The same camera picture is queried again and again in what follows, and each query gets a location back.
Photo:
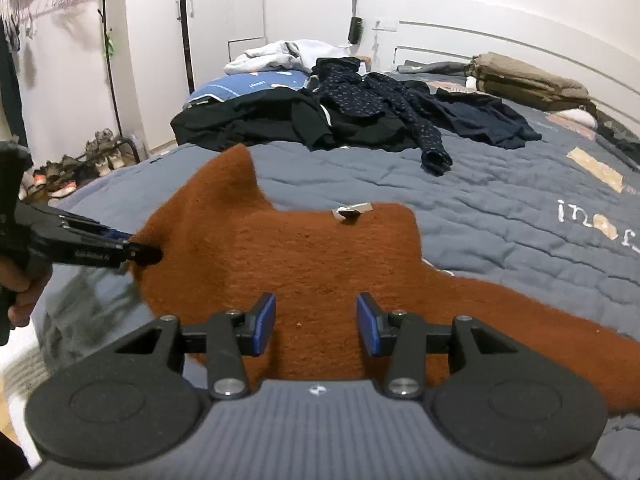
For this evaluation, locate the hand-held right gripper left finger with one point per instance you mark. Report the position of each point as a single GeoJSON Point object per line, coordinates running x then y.
{"type": "Point", "coordinates": [265, 322]}

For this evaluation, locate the black shoe rack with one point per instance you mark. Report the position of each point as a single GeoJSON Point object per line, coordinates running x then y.
{"type": "Point", "coordinates": [131, 147]}

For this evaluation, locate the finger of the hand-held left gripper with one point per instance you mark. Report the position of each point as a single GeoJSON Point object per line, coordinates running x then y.
{"type": "Point", "coordinates": [145, 254]}
{"type": "Point", "coordinates": [117, 234]}

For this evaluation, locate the dark navy garment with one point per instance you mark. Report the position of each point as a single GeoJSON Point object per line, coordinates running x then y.
{"type": "Point", "coordinates": [480, 120]}

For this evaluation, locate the black hairbrush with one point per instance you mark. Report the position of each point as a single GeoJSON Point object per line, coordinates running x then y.
{"type": "Point", "coordinates": [356, 30]}

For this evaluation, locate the bed with grey quilt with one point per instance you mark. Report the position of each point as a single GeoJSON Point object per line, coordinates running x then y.
{"type": "Point", "coordinates": [500, 200]}

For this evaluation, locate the green hanging toy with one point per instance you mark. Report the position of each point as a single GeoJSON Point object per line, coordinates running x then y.
{"type": "Point", "coordinates": [108, 45]}

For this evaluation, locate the white wall switch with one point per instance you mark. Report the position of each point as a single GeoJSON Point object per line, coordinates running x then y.
{"type": "Point", "coordinates": [387, 24]}

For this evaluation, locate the white plush cloth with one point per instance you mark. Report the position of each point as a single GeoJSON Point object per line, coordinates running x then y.
{"type": "Point", "coordinates": [575, 117]}

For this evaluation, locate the grey pillow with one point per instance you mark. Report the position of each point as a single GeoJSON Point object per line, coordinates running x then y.
{"type": "Point", "coordinates": [435, 66]}

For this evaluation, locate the white headboard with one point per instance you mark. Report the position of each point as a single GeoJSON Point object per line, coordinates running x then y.
{"type": "Point", "coordinates": [500, 35]}

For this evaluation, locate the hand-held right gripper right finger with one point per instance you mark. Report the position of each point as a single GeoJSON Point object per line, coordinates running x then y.
{"type": "Point", "coordinates": [367, 325]}

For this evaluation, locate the hanging dark clothes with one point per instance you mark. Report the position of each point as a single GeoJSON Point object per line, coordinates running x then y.
{"type": "Point", "coordinates": [10, 85]}

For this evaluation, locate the blue printed pillow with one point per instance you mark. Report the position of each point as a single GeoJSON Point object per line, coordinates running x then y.
{"type": "Point", "coordinates": [240, 87]}

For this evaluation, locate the black coat rack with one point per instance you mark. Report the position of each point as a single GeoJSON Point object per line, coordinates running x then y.
{"type": "Point", "coordinates": [104, 15]}

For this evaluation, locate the person's left hand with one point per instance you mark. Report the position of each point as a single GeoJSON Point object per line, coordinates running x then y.
{"type": "Point", "coordinates": [22, 290]}

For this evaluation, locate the row of shoes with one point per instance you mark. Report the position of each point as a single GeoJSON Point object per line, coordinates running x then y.
{"type": "Point", "coordinates": [65, 187]}

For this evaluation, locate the white hoodie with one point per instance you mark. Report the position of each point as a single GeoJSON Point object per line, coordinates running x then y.
{"type": "Point", "coordinates": [280, 55]}

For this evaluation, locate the brown fuzzy sweater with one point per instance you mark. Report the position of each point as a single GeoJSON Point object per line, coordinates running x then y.
{"type": "Point", "coordinates": [310, 260]}

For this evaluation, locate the white wardrobe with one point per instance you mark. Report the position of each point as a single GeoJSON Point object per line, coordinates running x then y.
{"type": "Point", "coordinates": [210, 20]}

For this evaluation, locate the tan folded blanket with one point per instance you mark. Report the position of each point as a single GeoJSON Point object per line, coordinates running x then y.
{"type": "Point", "coordinates": [525, 72]}

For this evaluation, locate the navy dotted shirt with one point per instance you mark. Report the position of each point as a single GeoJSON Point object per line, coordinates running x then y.
{"type": "Point", "coordinates": [360, 92]}

